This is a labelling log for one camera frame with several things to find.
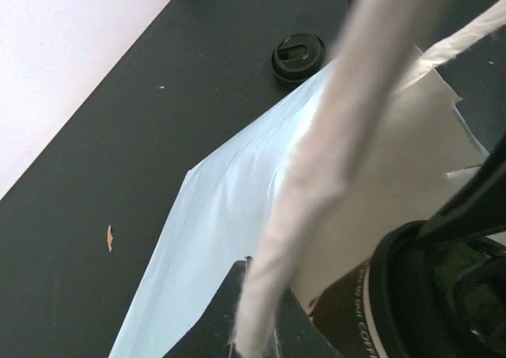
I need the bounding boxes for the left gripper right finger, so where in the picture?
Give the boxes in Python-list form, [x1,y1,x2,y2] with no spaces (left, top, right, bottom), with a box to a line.
[272,289,342,358]

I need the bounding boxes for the black coffee lid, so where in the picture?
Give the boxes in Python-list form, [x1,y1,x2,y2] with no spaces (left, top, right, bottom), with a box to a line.
[365,222,505,357]
[271,33,327,87]

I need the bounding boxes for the single paper coffee cup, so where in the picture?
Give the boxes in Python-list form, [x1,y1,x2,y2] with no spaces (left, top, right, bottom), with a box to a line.
[309,262,387,358]

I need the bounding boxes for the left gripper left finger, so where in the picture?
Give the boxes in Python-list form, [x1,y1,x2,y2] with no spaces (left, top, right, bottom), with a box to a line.
[164,257,252,358]

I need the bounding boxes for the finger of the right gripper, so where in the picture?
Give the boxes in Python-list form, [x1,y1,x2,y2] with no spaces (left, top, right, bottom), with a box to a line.
[418,136,505,239]

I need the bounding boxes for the light blue paper bag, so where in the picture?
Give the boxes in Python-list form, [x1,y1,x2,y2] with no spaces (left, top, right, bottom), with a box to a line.
[111,0,505,357]

